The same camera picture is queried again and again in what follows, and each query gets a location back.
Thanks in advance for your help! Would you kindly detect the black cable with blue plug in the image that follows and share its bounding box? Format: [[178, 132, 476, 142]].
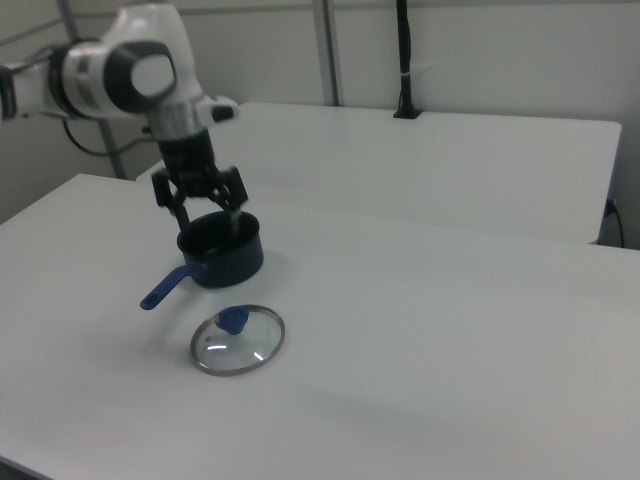
[[603, 197, 627, 249]]

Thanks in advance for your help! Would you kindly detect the black pole with clamp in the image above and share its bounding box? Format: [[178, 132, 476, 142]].
[[391, 0, 424, 121]]

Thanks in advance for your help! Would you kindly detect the dark blue saucepan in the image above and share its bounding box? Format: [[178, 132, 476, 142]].
[[138, 210, 265, 313]]

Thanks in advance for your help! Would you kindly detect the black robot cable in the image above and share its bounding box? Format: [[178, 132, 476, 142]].
[[62, 117, 154, 157]]

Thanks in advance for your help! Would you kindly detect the white table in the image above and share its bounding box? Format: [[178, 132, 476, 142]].
[[134, 101, 623, 246]]

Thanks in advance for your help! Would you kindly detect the glass lid with blue knob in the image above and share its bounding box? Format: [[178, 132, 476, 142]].
[[189, 303, 287, 378]]

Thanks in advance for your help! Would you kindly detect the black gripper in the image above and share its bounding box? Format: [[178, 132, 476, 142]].
[[151, 129, 250, 234]]

